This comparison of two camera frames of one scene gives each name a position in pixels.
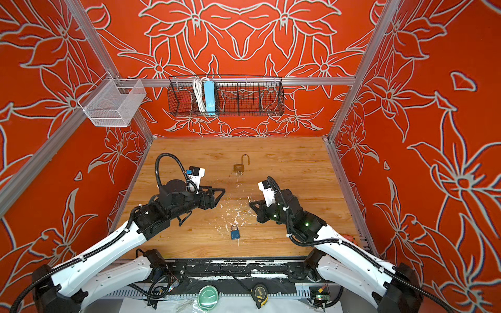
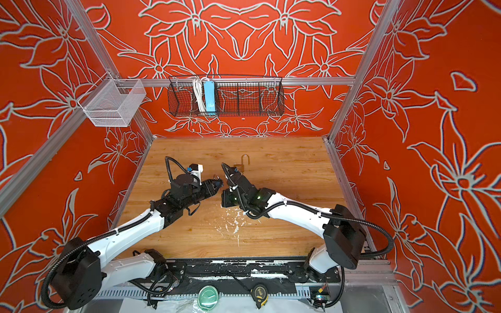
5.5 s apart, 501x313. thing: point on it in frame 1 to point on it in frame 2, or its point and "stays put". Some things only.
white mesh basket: x=112 y=102 stays put
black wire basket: x=226 y=95 stays put
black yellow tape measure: x=259 y=294 stays put
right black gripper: x=259 y=212 to x=224 y=195
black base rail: x=237 y=271 stays put
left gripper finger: x=222 y=193 to x=216 y=183
